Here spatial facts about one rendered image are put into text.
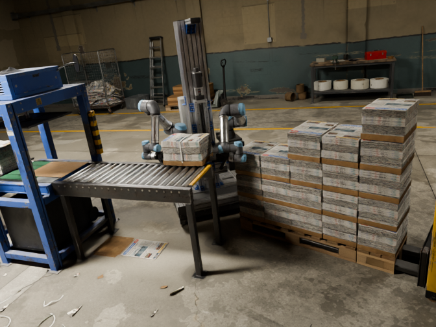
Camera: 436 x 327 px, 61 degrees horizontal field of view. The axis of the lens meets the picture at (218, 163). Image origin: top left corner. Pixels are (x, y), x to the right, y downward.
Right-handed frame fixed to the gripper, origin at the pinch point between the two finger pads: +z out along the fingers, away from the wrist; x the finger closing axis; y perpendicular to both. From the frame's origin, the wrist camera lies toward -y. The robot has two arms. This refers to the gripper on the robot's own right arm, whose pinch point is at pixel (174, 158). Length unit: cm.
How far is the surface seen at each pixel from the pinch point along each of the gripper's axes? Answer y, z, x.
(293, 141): 19, 115, -8
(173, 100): -11, -284, 558
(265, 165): -5, 88, 3
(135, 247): -81, -36, -34
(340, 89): -6, 126, 612
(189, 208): -20, 42, -66
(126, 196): -13, -13, -67
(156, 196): -11, 16, -67
